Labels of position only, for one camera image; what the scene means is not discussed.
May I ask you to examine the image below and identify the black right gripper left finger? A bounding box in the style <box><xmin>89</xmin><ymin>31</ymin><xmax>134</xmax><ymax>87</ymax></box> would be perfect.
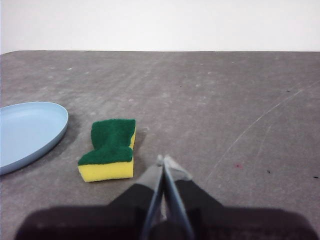
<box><xmin>14</xmin><ymin>154</ymin><xmax>165</xmax><ymax>240</ymax></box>

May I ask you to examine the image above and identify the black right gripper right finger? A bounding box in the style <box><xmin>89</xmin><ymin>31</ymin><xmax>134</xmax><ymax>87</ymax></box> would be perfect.
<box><xmin>154</xmin><ymin>154</ymin><xmax>316</xmax><ymax>240</ymax></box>

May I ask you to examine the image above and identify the yellow sponge with green pad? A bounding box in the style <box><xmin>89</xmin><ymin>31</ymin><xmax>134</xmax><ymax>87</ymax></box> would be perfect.
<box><xmin>77</xmin><ymin>118</ymin><xmax>137</xmax><ymax>183</ymax></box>

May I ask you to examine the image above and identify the light blue round plate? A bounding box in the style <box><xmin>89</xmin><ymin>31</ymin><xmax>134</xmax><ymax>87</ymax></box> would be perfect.
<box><xmin>0</xmin><ymin>101</ymin><xmax>69</xmax><ymax>176</ymax></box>

